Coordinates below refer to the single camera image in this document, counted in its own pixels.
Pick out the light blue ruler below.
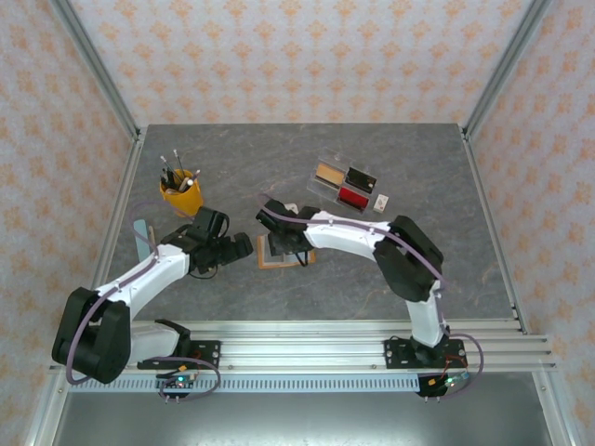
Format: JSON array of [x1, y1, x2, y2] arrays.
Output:
[[132, 218, 155, 267]]

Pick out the aluminium extrusion base beam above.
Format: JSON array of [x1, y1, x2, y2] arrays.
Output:
[[48, 318, 558, 374]]

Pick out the grey slotted cable duct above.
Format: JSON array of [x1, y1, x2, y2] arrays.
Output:
[[68, 374, 422, 394]]

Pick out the small circuit board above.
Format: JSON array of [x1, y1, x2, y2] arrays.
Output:
[[155, 371, 199, 394], [427, 371, 471, 391]]

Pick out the red card stack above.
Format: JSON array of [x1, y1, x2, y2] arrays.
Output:
[[337, 185, 371, 209]]

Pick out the black card stack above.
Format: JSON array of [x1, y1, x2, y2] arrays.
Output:
[[346, 166, 377, 194]]

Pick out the yellow pen cup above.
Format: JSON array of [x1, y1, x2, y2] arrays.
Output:
[[159, 169, 205, 218]]

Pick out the aluminium frame post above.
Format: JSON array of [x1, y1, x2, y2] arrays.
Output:
[[462, 0, 555, 140], [48, 0, 143, 140]]

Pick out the tan card stack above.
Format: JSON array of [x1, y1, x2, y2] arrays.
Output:
[[315, 162, 348, 190]]

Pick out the clear acrylic card organizer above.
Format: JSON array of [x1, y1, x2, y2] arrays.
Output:
[[306, 147, 378, 217]]

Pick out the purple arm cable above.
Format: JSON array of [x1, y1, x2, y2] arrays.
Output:
[[66, 200, 222, 403], [257, 193, 485, 401]]

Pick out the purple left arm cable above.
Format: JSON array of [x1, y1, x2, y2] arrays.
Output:
[[66, 200, 222, 403]]

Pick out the grey metal shelf panel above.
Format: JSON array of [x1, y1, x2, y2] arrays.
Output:
[[50, 392, 559, 446]]

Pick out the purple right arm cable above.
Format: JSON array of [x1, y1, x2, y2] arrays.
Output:
[[257, 193, 485, 401]]

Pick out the aluminium table side rail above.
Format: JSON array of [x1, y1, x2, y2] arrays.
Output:
[[73, 132, 148, 338], [459, 129, 531, 335]]

